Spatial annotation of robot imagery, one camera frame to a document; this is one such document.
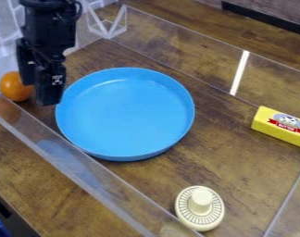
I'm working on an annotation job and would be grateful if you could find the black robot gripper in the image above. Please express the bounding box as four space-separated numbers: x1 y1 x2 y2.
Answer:
15 0 83 106

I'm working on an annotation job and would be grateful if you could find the orange ball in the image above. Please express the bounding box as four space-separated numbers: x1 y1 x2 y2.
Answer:
0 71 34 102

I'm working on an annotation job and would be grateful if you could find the blue round tray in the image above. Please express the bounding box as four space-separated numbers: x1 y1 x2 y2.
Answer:
55 68 194 161

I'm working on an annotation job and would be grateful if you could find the yellow butter box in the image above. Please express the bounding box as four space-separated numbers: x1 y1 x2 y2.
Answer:
250 106 300 146

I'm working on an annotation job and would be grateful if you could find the cream round toy knob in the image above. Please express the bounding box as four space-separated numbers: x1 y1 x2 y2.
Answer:
176 185 225 231

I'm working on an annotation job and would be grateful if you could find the clear acrylic corner bracket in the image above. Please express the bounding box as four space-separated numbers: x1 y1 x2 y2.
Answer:
83 0 127 39

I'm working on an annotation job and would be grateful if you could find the clear acrylic back wall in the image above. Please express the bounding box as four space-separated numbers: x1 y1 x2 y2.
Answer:
113 6 300 117

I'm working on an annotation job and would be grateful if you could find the clear acrylic wall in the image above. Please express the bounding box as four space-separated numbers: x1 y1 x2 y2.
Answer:
0 94 204 237
113 6 300 117

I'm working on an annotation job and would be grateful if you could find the clear acrylic front wall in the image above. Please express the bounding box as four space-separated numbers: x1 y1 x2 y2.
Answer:
0 94 204 237

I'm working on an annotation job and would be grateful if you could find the black bar on wall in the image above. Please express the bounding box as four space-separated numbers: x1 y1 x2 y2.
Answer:
221 1 300 34

